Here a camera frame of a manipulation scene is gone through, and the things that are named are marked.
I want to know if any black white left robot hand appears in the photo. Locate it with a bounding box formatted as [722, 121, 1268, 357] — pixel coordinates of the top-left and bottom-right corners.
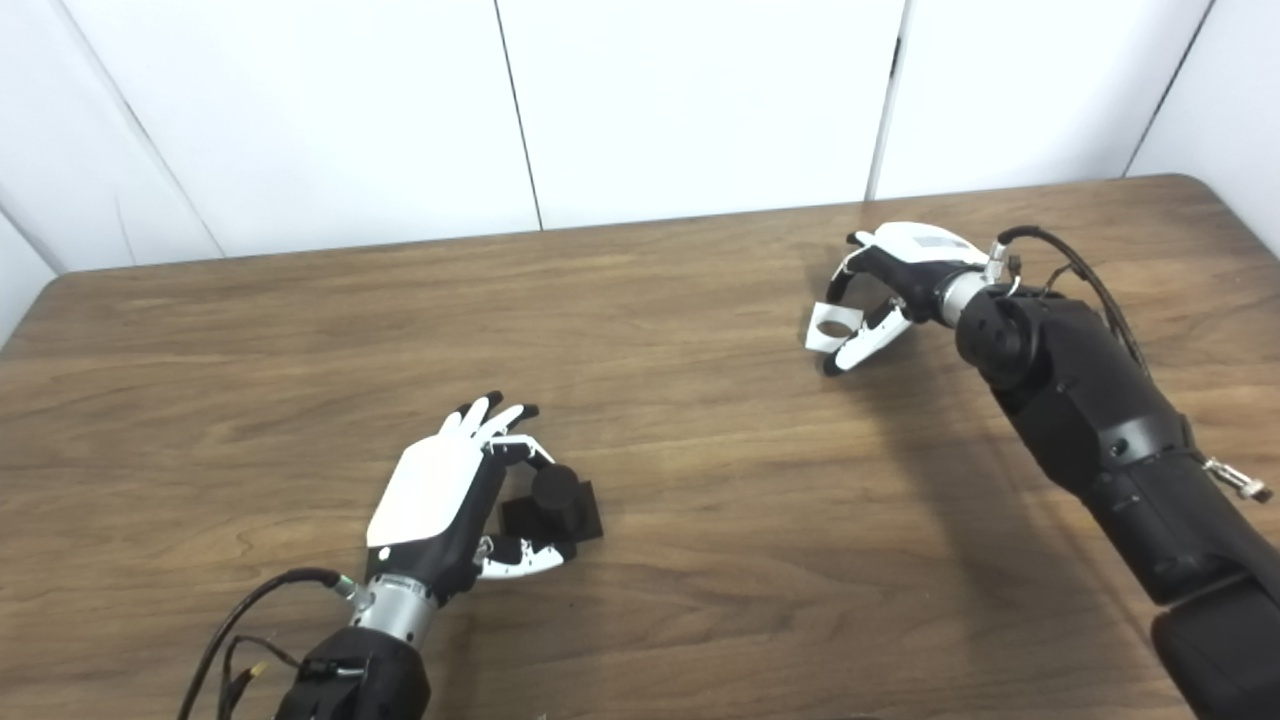
[366, 391, 578, 606]

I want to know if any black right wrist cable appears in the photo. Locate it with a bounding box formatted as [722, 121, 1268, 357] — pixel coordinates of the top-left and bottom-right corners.
[995, 225, 1151, 376]

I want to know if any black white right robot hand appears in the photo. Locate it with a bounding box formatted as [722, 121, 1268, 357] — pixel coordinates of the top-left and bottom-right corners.
[820, 222, 991, 377]

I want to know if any white square piece with hole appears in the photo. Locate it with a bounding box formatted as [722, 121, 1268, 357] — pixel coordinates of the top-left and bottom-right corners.
[805, 302, 865, 353]

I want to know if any black peg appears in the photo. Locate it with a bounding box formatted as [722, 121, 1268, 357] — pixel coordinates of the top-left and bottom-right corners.
[498, 464, 605, 546]

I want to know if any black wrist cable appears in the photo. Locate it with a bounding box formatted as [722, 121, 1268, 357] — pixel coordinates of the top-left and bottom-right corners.
[995, 225, 1151, 376]
[178, 568, 361, 720]

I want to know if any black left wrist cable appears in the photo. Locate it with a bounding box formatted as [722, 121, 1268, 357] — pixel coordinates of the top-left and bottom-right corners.
[178, 568, 361, 720]

